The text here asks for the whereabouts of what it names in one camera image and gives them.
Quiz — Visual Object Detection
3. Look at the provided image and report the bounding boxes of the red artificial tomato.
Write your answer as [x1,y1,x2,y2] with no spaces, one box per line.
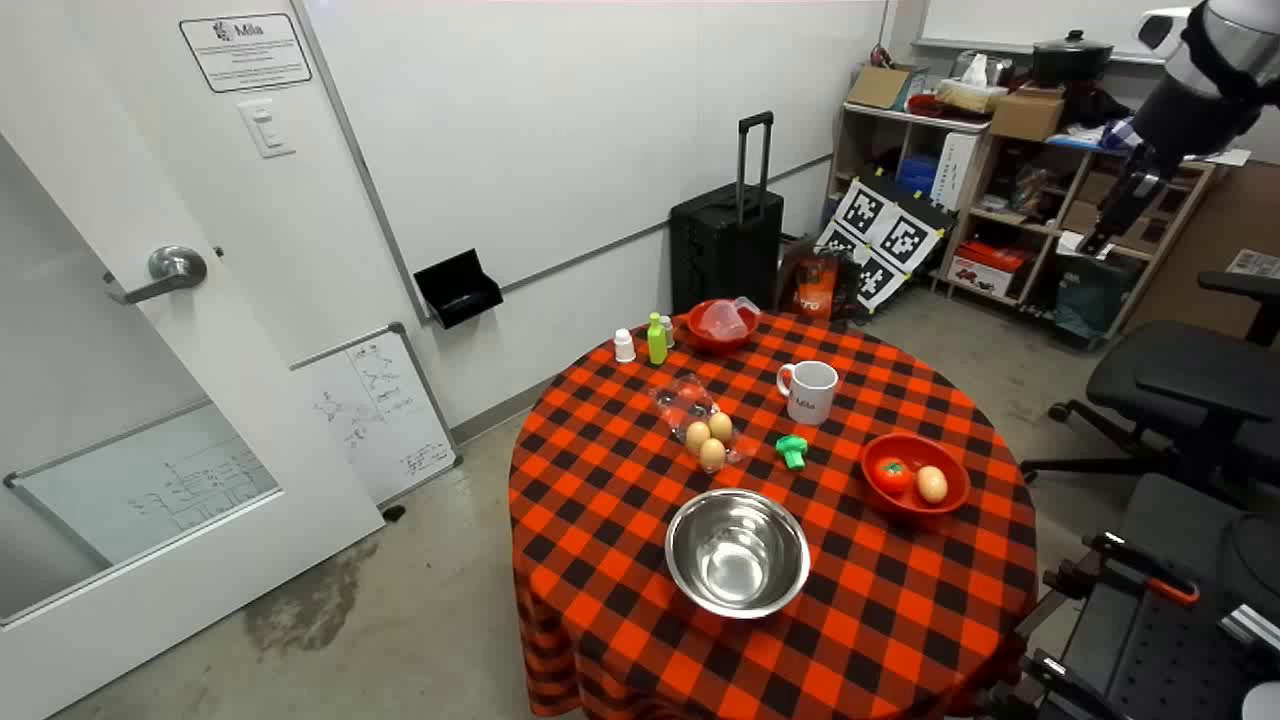
[873,457,912,498]

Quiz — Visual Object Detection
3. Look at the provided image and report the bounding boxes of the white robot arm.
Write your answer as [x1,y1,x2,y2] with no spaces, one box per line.
[1081,0,1280,257]

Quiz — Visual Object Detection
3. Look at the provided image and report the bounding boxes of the red bowl with plastic cup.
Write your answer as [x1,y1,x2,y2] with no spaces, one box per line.
[683,299,760,353]

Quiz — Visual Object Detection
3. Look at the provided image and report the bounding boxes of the steel mixing bowl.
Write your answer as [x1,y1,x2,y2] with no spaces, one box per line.
[662,489,810,622]

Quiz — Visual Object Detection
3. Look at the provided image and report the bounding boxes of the beige artificial egg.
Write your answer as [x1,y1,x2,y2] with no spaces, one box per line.
[917,464,946,503]

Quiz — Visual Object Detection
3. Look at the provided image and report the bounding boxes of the small white bottle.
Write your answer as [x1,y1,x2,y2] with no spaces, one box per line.
[611,330,635,366]

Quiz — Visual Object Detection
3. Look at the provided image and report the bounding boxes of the green bottle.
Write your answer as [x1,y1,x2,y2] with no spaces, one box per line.
[643,312,672,369]

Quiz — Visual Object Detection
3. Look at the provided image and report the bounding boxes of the black suitcase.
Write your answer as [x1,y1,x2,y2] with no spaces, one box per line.
[666,113,783,312]

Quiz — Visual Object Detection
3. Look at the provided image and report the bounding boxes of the white mug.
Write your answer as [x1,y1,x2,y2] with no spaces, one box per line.
[776,359,840,426]

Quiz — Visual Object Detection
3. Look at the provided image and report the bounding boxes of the small green toy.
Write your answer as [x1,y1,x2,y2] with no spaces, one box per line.
[772,432,806,471]

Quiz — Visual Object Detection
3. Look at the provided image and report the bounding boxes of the orange snack bag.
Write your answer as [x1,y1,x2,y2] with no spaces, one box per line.
[792,257,840,322]

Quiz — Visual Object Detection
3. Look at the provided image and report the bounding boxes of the fiducial marker board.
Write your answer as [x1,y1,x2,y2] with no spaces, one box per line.
[817,177,951,317]

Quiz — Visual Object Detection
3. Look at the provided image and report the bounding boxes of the small whiteboard on floor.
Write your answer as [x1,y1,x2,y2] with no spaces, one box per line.
[296,326,455,503]

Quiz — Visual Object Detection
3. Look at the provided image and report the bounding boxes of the red black plaid tablecloth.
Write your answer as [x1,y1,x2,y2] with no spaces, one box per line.
[508,317,1034,720]

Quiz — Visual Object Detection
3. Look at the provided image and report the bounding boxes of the wooden shelf unit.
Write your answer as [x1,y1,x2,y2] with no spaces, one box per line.
[831,64,1225,345]

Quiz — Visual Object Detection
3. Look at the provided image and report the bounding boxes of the cardboard box on shelf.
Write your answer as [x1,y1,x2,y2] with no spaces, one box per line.
[988,91,1064,141]

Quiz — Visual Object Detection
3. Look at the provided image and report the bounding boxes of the white door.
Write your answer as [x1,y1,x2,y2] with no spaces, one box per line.
[0,0,380,720]

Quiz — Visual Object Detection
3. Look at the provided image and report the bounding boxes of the black pot on shelf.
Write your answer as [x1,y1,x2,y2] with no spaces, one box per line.
[1031,31,1113,85]

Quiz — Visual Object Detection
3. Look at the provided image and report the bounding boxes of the black office chair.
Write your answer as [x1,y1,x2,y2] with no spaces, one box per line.
[1020,273,1280,500]

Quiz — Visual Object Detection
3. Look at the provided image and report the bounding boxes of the black wall tray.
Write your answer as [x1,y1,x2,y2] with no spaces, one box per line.
[417,249,503,330]

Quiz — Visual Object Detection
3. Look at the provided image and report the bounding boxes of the silver door handle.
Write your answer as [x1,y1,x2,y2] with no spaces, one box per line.
[124,249,206,305]

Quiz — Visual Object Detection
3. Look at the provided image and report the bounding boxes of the white wall notice sign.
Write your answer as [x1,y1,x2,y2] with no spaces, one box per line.
[178,11,311,96]

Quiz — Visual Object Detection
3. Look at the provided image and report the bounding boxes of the black cart with orange handle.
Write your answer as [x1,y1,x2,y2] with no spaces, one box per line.
[1025,478,1280,720]

